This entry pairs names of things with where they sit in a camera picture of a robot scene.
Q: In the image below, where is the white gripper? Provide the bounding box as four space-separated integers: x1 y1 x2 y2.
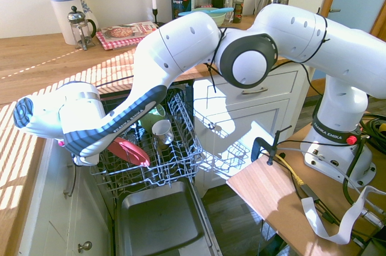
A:
73 153 101 167

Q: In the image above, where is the orange-red round plate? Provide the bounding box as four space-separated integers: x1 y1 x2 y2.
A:
107 136 151 168

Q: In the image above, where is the stainless steel dishwasher door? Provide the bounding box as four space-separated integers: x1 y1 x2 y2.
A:
115 177 218 256

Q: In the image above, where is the white cabinet with knob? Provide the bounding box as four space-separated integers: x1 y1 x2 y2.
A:
17 138 116 256

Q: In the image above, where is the green mug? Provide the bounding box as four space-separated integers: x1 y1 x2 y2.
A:
138 103 167 132

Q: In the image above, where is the white metal cup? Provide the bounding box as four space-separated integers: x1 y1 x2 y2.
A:
151 119 175 146

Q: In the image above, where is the round metal cabinet knob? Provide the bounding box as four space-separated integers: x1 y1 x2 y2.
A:
77 240 93 254

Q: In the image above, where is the red checkered cloth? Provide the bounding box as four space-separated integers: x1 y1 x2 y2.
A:
95 30 149 52

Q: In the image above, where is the glass french press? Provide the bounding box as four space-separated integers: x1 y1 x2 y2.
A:
66 5 97 51

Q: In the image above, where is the pizza cookbook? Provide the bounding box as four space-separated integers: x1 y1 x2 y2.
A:
100 21 160 42

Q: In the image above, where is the white water filter jug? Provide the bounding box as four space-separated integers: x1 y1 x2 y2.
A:
45 0 89 46

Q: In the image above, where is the white blue-patterned vase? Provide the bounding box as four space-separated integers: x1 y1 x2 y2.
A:
78 0 100 32

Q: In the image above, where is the black candle holder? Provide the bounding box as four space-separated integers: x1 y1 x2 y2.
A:
151 8 165 28

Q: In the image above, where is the black screw clamp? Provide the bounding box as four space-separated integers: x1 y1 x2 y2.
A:
250 125 293 167

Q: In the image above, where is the wooden robot mounting board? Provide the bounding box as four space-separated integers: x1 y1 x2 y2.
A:
226 123 386 256

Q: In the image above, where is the pale green bowl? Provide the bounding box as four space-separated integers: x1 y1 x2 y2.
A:
177 8 227 27

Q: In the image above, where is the turquoise spatula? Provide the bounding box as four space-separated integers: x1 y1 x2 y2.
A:
177 7 235 18

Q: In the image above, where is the white cabinet with drawer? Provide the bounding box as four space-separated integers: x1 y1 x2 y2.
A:
192 62 312 191

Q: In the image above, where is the green-lidded clear jar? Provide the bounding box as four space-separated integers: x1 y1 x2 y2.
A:
223 0 236 24

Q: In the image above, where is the dark spice jar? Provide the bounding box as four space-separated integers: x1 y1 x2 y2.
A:
232 0 246 24

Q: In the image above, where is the metal cabinet bar handle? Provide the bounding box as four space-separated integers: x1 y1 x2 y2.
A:
62 164 78 199

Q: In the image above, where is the wire dishwasher rack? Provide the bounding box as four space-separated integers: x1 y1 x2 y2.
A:
89 86 204 194

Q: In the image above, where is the metal drawer handle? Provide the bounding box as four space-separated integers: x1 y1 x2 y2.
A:
241 86 269 96

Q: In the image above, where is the yellow network cable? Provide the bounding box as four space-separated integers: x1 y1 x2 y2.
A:
276 152 304 187

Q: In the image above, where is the black adapter cable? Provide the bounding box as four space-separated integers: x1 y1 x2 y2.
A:
299 182 342 226

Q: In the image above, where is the white flat ribbon cable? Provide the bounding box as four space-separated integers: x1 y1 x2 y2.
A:
301 185 386 245

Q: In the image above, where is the black cable bundle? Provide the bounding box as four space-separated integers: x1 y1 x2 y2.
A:
358 112 386 156

